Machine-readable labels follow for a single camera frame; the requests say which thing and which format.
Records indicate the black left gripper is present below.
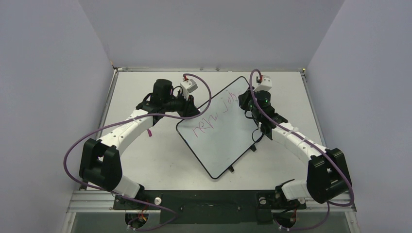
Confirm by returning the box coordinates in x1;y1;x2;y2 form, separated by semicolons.
164;90;200;120

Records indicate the black framed whiteboard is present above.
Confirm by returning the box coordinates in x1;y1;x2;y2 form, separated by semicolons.
176;76;263;180

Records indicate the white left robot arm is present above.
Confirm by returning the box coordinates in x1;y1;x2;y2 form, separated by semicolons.
79;78;200;209

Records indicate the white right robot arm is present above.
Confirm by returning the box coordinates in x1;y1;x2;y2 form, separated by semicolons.
239;90;354;207

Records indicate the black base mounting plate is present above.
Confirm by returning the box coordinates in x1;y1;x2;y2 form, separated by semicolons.
113;190;307;224

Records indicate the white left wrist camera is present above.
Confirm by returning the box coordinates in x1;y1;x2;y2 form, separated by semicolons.
180;79;198;99

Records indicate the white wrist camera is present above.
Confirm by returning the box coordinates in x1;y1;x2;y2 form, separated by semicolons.
180;79;198;99
254;75;273;92

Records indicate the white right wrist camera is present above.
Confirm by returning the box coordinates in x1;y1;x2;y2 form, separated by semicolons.
254;75;273;92

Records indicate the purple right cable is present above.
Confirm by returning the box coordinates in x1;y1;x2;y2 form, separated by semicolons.
249;68;355;232

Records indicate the purple cable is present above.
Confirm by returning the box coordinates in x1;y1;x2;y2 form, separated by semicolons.
249;68;355;232
63;73;212;233

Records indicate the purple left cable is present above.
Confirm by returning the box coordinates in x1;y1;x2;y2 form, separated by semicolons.
63;73;212;233

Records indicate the aluminium front rail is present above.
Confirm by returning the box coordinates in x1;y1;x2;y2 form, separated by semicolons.
66;190;356;213

